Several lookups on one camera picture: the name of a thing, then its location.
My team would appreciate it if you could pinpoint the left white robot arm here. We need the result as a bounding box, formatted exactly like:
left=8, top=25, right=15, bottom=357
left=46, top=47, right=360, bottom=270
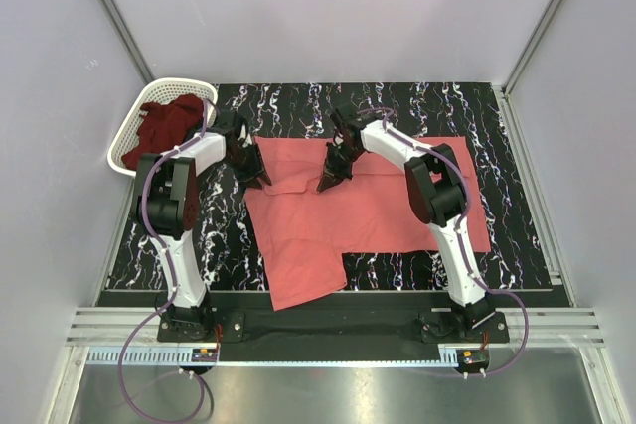
left=130, top=111, right=271, bottom=341

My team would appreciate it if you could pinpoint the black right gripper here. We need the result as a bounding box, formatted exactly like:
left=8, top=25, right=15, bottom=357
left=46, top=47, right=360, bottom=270
left=317, top=143, right=363, bottom=194

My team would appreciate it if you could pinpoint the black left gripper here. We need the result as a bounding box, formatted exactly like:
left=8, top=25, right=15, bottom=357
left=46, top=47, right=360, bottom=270
left=223, top=143, right=270, bottom=190

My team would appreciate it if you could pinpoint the purple cable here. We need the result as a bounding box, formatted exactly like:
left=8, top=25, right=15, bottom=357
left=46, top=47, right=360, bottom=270
left=116, top=98, right=218, bottom=420
left=357, top=106, right=529, bottom=376

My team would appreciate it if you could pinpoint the grey slotted cable duct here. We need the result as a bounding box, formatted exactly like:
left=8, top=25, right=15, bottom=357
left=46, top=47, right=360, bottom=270
left=86, top=347, right=219, bottom=366

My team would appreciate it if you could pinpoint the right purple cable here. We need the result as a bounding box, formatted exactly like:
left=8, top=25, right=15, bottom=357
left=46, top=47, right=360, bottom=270
left=357, top=106, right=529, bottom=376

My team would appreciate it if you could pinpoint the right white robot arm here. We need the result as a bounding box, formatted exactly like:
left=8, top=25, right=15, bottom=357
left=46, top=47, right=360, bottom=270
left=317, top=106, right=495, bottom=342

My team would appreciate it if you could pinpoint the white plastic laundry basket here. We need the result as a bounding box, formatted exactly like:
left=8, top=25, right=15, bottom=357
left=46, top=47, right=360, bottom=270
left=106, top=77, right=219, bottom=178

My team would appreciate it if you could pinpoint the pink t shirt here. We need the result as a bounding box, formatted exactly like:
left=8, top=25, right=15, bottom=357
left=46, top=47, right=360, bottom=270
left=245, top=137, right=491, bottom=311

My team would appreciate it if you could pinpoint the dark red t shirt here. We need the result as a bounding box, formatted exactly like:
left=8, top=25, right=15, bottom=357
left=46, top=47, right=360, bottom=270
left=121, top=93, right=204, bottom=171

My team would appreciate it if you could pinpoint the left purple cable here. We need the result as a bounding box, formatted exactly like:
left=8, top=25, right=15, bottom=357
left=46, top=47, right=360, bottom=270
left=116, top=98, right=218, bottom=420

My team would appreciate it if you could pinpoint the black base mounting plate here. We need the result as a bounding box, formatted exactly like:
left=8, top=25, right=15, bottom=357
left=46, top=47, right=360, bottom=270
left=157, top=291, right=511, bottom=365

